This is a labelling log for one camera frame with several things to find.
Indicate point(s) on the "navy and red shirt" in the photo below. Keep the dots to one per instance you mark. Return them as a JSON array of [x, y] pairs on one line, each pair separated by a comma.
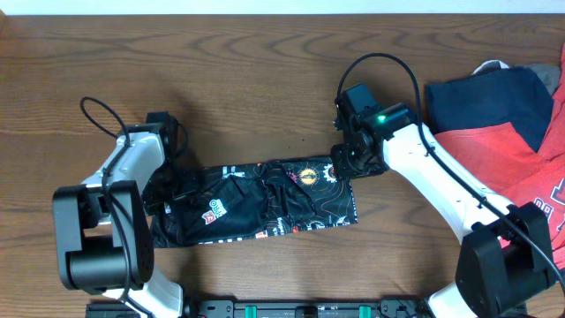
[[514, 95]]

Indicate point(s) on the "black orange patterned jersey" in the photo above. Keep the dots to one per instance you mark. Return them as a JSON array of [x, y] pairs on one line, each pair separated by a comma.
[[231, 203]]

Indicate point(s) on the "red printed shirt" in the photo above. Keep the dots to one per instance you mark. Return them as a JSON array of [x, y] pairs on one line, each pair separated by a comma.
[[499, 157]]

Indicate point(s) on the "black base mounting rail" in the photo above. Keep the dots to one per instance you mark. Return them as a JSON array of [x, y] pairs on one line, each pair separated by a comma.
[[386, 308]]

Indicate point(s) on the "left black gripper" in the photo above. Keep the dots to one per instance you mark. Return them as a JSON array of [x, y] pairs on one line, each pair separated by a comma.
[[156, 199]]

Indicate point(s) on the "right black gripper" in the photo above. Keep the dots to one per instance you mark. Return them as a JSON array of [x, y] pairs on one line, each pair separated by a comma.
[[342, 169]]

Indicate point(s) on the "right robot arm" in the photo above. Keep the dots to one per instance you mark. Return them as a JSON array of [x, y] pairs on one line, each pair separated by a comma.
[[505, 253]]

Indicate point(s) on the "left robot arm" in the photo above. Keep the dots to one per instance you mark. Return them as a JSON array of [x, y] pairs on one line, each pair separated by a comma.
[[103, 242]]

